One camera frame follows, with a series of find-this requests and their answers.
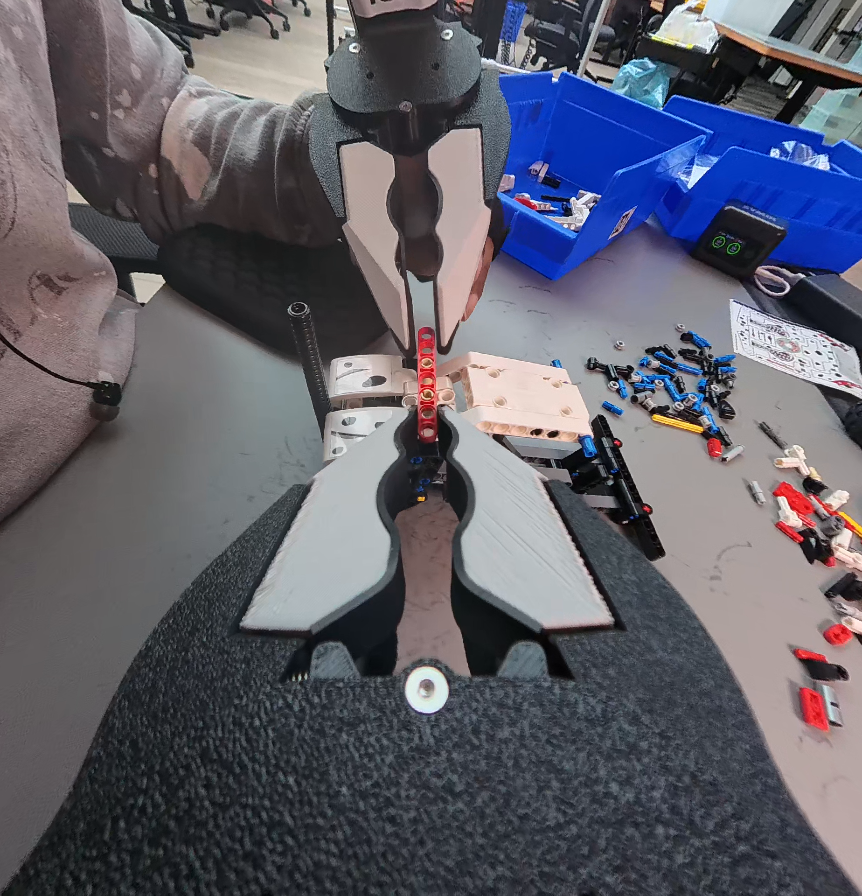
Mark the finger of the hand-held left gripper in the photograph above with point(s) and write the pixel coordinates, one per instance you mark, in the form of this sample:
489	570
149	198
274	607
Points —
462	224
368	224

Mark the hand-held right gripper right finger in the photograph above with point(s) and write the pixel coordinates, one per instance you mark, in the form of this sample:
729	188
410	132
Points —
529	553

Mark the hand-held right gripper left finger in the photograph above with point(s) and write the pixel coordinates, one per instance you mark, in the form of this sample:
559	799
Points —
333	553

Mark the red perforated toy beam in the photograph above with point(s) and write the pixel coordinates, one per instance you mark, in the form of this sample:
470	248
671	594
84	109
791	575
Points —
419	364

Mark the toy truck chassis model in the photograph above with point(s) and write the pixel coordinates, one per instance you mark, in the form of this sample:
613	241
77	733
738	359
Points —
522	399

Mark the person's left forearm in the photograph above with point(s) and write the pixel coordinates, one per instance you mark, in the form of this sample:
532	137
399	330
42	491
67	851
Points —
228	161

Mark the red oval link piece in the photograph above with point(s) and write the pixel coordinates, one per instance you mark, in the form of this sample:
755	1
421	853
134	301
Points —
837	633

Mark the grey desk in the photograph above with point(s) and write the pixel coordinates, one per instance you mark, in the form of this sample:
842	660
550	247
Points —
193	455

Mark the blue storage bin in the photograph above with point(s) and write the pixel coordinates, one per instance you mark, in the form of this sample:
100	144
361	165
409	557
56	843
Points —
543	252
823	210
725	126

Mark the small heap mixed toy parts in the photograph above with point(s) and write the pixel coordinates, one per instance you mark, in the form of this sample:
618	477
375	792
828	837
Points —
578	206

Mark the black office chair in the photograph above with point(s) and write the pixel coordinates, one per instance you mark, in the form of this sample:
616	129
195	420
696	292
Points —
256	14
172	28

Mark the single blue connector pin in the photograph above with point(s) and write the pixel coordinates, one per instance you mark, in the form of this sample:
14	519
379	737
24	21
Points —
611	407

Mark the yellow axle rod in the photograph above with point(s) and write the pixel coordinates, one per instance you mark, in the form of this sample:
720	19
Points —
676	423

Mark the red round bush piece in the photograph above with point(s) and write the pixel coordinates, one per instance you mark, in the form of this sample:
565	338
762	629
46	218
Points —
714	446

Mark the grey tube piece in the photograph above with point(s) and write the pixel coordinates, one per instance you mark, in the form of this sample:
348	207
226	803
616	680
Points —
732	453

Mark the teal plastic bag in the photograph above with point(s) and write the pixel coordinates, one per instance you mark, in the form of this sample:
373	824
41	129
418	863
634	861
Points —
641	82

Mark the pile of blue black pins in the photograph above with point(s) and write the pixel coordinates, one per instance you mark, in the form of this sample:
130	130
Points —
698	340

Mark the pile of red white pieces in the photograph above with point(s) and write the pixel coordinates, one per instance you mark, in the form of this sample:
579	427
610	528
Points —
795	498

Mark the black device green icons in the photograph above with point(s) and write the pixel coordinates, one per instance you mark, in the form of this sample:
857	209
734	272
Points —
739	241

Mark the white plastic bag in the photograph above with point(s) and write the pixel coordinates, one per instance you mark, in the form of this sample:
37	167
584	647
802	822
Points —
686	28

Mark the black red small piece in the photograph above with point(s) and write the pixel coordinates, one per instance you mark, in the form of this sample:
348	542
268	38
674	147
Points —
819	668

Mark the small red flat piece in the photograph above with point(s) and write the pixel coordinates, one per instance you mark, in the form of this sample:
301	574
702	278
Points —
811	708

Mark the printed sticker sheet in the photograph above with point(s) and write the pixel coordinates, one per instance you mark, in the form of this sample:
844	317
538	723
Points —
788	343

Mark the small grey block piece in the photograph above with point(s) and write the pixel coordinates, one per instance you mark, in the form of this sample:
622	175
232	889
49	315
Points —
832	703

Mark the person in grey splattered hoodie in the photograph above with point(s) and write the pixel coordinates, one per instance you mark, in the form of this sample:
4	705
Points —
39	315

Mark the clear plastic bag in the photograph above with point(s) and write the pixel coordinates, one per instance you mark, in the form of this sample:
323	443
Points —
798	155

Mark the wooden top background table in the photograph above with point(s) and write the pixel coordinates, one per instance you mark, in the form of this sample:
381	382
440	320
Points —
788	49

